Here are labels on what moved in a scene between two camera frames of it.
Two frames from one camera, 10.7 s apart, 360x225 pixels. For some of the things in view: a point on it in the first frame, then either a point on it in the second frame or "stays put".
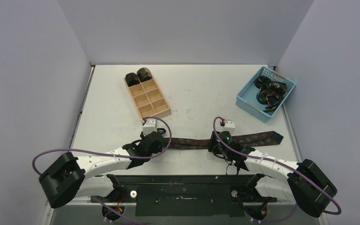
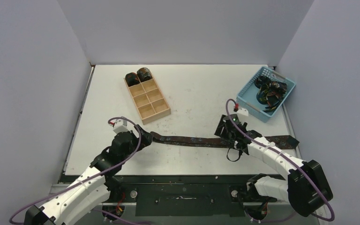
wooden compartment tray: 148,99 stays put
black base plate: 188,195 stays put
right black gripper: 213,142 → 224,132
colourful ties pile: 269,93 stays put
